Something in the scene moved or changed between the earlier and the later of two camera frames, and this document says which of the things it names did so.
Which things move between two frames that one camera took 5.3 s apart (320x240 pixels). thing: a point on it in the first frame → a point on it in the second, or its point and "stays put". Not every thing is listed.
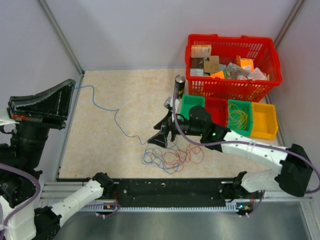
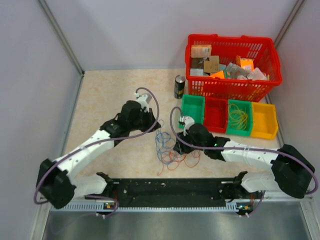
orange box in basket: [201, 51] stays put
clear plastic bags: [235, 71] stays put
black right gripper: [161, 138] → [181, 147]
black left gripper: [50, 107] → [150, 118]
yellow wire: [238, 118] stays put
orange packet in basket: [245, 63] stays put
